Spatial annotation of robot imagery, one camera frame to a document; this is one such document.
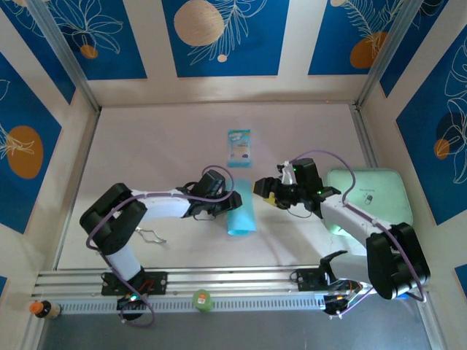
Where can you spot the light blue paper sheet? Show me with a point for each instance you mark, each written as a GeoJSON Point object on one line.
{"type": "Point", "coordinates": [242, 218]}

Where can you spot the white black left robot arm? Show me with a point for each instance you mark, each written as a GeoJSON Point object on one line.
{"type": "Point", "coordinates": [164, 209]}

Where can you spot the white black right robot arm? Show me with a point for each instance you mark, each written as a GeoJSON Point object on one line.
{"type": "Point", "coordinates": [346, 218]}

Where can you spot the blue wet wipes packet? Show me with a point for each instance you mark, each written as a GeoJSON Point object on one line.
{"type": "Point", "coordinates": [239, 149]}

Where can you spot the mint green tray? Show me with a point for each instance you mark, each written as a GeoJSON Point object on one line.
{"type": "Point", "coordinates": [379, 189]}

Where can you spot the green capped bottle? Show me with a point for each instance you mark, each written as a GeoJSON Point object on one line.
{"type": "Point", "coordinates": [201, 300]}

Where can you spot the black controller board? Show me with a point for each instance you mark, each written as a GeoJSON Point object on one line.
{"type": "Point", "coordinates": [129, 302]}
{"type": "Point", "coordinates": [333, 304]}

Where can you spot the brown bottle orange cap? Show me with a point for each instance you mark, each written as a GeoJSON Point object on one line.
{"type": "Point", "coordinates": [44, 309]}

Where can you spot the aluminium mounting rail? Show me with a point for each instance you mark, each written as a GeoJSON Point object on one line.
{"type": "Point", "coordinates": [237, 279]}

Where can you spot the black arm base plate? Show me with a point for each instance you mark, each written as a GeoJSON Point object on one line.
{"type": "Point", "coordinates": [308, 280]}
{"type": "Point", "coordinates": [157, 282]}

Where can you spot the aluminium frame post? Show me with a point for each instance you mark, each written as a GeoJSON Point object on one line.
{"type": "Point", "coordinates": [387, 51]}
{"type": "Point", "coordinates": [64, 51]}

